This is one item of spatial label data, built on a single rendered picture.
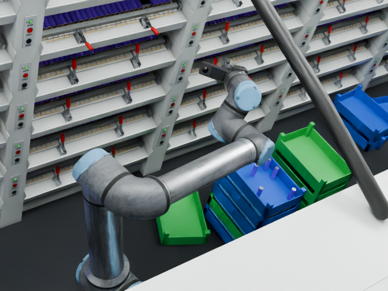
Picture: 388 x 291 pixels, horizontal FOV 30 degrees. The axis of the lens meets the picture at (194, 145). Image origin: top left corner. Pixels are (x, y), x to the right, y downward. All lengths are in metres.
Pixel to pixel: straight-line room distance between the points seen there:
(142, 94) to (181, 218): 0.61
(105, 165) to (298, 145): 1.45
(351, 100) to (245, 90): 1.74
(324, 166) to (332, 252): 2.23
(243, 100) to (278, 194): 0.75
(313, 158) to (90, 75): 1.10
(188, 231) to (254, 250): 2.23
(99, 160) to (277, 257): 1.10
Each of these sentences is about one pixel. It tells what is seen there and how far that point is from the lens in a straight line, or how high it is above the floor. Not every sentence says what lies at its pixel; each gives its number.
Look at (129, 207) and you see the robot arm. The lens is 1.93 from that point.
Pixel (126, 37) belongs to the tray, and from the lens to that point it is 2.60.
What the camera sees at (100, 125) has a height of 0.37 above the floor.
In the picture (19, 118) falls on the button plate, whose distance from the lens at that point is 2.59.
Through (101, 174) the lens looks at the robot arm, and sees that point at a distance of 1.96.
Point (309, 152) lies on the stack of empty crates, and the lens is 3.24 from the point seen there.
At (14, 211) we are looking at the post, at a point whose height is 0.08.
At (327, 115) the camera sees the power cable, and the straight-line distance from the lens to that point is 1.06.
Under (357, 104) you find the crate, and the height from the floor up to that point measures 0.08.
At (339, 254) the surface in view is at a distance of 0.99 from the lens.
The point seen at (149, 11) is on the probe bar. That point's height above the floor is 0.93.
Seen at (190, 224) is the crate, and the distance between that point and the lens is 3.19.
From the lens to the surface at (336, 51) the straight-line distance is 3.81.
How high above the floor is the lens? 2.44
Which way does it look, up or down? 44 degrees down
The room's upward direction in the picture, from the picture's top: 19 degrees clockwise
